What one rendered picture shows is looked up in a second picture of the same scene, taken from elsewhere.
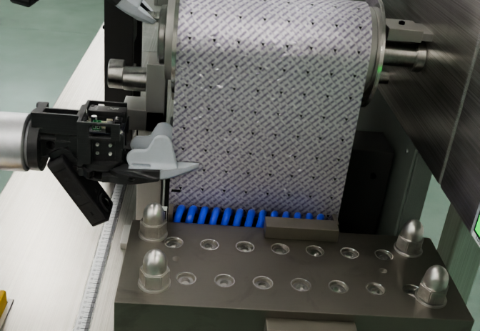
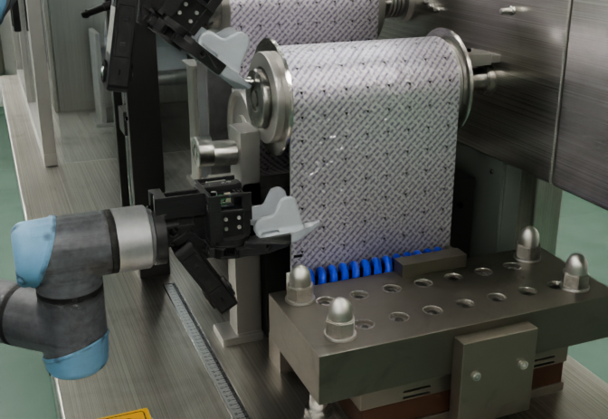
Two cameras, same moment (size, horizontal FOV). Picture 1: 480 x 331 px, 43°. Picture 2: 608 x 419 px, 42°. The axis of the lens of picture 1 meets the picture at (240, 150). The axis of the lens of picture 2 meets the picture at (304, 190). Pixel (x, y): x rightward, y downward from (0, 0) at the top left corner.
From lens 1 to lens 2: 0.39 m
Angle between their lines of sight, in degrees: 17
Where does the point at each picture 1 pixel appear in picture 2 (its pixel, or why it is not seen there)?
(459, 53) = (543, 62)
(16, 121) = (137, 213)
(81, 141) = (213, 217)
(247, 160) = (363, 207)
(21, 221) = not seen: hidden behind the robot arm
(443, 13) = (509, 33)
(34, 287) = (165, 403)
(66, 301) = (208, 404)
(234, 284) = (410, 318)
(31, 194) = not seen: hidden behind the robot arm
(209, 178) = (329, 234)
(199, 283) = (379, 324)
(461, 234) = not seen: hidden behind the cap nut
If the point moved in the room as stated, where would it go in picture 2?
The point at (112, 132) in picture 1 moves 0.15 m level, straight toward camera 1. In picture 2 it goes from (244, 202) to (309, 245)
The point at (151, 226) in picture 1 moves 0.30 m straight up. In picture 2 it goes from (303, 289) to (303, 33)
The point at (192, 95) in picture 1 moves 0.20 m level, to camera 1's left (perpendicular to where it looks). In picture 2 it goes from (308, 150) to (143, 165)
